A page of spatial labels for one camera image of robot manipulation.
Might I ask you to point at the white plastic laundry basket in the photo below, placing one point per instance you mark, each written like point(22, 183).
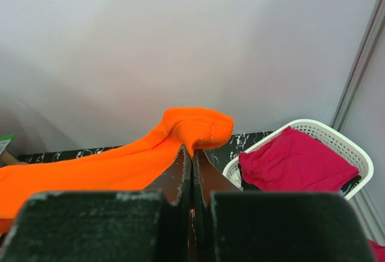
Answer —
point(305, 156)

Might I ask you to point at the white garment in basket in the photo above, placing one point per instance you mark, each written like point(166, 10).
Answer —
point(235, 176)

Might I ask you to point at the folded pink t shirt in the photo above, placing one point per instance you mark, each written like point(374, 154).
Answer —
point(377, 250)

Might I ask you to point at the orange t shirt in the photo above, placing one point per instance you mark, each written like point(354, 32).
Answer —
point(130, 167)

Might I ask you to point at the pink t shirt in basket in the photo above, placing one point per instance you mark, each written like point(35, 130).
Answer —
point(294, 162)

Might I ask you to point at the black garment in basket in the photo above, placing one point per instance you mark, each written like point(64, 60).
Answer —
point(352, 183)

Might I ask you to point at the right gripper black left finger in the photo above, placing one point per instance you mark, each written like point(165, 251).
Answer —
point(146, 225)

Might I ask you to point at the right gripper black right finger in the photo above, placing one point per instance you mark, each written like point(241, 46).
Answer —
point(234, 225)

